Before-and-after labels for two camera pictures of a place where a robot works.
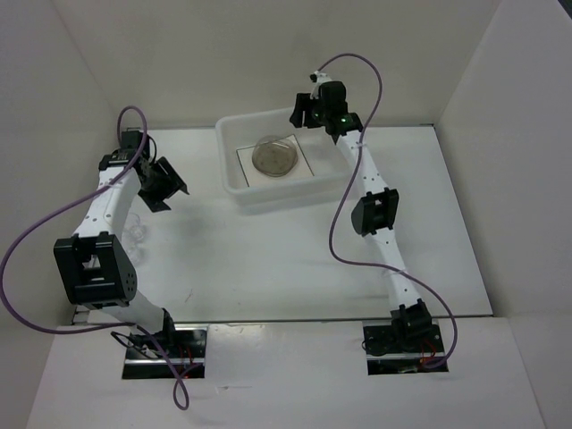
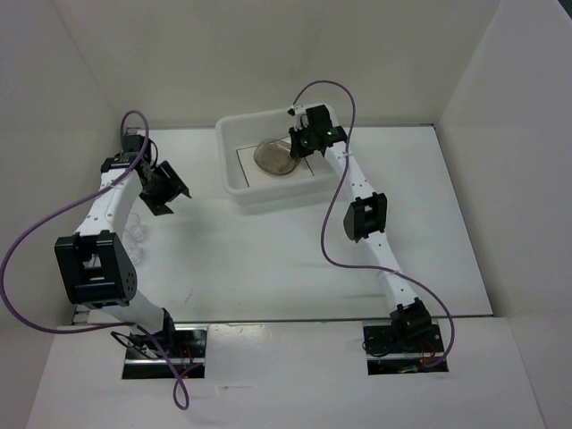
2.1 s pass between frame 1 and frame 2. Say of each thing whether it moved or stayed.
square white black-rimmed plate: stayed
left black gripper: stayed
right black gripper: moved
